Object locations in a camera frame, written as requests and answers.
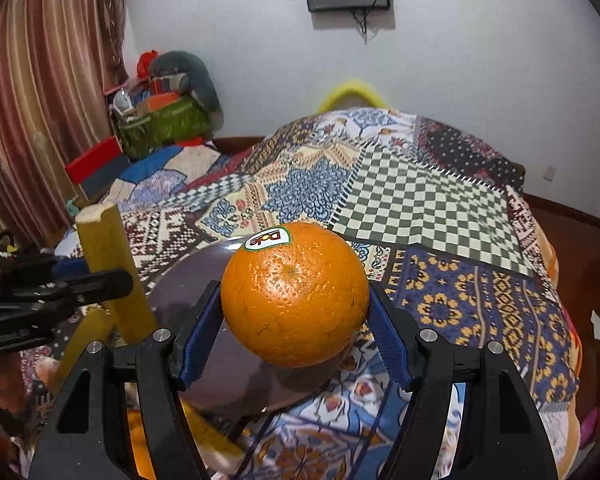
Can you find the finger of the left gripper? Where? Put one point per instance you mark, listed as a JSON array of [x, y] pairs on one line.
[[49, 291]]

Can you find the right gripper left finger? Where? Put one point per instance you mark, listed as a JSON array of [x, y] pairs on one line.
[[87, 434]]

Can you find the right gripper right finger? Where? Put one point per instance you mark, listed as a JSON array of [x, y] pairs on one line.
[[501, 433]]

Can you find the short yellow sugarcane piece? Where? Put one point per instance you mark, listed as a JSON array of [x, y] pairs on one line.
[[106, 248]]

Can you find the large orange with sticker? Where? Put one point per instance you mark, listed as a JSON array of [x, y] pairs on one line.
[[295, 295]]

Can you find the dark oval plate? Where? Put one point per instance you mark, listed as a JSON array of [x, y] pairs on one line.
[[235, 381]]

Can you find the red flat box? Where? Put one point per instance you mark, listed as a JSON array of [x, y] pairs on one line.
[[93, 159]]

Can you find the green storage box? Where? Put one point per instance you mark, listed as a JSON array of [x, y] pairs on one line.
[[179, 121]]

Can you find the patchwork patterned quilt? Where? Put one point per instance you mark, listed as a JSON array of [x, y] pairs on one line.
[[455, 246]]

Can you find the striped red curtain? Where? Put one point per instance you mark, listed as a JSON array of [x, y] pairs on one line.
[[57, 58]]

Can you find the red plush toy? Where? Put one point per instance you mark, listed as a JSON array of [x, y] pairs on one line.
[[143, 63]]

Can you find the grey rolled cushion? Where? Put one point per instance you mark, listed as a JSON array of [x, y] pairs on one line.
[[193, 79]]

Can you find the yellow fuzzy headboard item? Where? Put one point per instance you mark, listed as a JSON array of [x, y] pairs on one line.
[[353, 92]]

